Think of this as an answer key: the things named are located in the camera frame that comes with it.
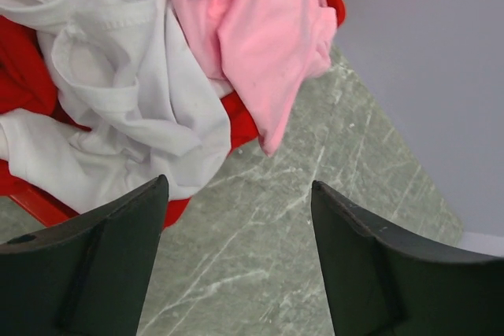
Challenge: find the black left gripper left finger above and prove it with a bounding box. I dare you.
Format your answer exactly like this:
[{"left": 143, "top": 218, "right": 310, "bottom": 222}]
[{"left": 1, "top": 175, "right": 169, "bottom": 335}]

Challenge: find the white t-shirt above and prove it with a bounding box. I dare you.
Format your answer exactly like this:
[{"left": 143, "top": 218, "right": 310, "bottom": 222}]
[{"left": 1, "top": 0, "right": 231, "bottom": 213}]

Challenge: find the red plastic bin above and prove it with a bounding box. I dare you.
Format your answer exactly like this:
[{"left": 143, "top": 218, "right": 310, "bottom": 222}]
[{"left": 0, "top": 0, "right": 347, "bottom": 231}]

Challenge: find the red t-shirt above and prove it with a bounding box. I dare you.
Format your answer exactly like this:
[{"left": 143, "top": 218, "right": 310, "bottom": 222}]
[{"left": 0, "top": 15, "right": 94, "bottom": 132}]

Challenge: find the pink t-shirt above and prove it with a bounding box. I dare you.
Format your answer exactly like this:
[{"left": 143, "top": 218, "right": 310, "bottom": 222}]
[{"left": 172, "top": 0, "right": 337, "bottom": 154}]

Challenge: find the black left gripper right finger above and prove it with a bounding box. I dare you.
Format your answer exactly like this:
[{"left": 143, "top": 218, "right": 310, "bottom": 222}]
[{"left": 310, "top": 181, "right": 503, "bottom": 335}]

